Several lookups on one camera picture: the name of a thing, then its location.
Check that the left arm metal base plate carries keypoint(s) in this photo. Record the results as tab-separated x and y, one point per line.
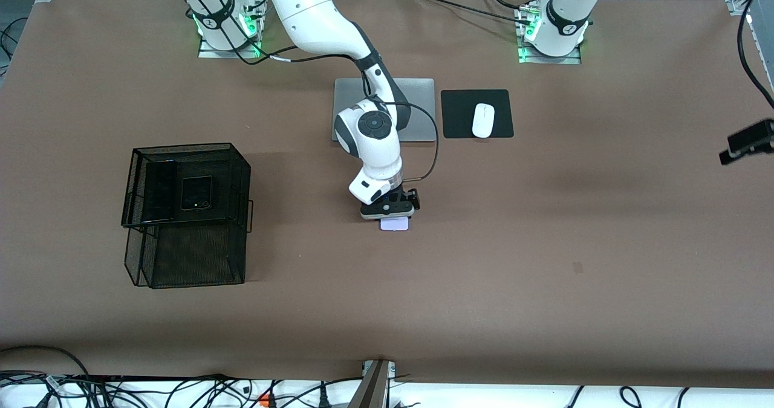
532	59

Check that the small black flip phone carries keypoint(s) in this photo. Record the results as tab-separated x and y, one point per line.
196	191

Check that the black mesh two-tier tray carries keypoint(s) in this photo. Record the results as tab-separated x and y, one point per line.
205	251

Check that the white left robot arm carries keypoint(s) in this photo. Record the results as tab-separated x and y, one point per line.
559	27

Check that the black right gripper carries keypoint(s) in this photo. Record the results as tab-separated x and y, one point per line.
412	197

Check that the black mouse pad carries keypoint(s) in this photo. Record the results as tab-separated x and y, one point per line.
456	115

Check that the white computer mouse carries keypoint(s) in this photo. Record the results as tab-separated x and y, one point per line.
483	121

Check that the long black smartphone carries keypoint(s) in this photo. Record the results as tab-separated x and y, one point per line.
158	196

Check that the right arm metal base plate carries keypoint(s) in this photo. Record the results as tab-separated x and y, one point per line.
211	53

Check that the orange plug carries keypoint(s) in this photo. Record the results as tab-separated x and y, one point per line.
264	402

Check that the aluminium camera post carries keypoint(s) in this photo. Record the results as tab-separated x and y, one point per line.
372	390

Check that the silver closed laptop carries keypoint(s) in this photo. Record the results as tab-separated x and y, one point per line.
417	93

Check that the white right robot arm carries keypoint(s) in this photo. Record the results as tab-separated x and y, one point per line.
302	9

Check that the lavender flip phone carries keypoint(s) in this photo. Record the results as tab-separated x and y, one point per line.
394	226

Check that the aluminium frame corner bracket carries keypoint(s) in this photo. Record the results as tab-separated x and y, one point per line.
741	6

